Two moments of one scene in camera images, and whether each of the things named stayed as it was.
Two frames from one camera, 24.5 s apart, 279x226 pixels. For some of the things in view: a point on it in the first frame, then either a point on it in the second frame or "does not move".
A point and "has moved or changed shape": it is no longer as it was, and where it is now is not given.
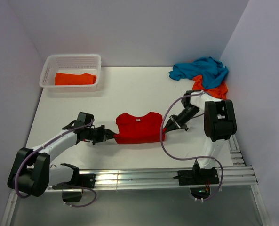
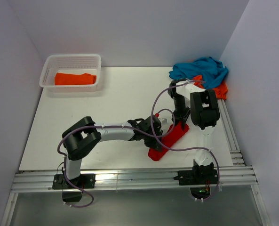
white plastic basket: [71, 73] does not move
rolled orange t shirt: [66, 79] does not move
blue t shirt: [211, 71] does not move
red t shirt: [143, 129] has moved or changed shape
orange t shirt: [219, 90] does not move
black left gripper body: [96, 135] -> [148, 137]
